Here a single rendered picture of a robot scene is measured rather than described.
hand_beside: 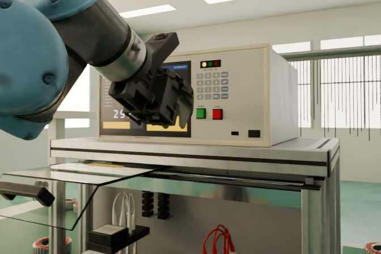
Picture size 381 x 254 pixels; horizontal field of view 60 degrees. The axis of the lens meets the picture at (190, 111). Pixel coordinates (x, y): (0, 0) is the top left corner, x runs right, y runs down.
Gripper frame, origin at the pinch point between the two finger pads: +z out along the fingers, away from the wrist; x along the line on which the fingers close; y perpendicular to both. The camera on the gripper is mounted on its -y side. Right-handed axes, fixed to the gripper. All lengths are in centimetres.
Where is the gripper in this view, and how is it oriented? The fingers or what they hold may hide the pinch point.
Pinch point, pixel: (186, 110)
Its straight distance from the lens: 64.5
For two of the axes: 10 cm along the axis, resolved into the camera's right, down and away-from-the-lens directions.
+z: 4.1, 4.4, 8.0
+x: 8.9, -0.1, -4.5
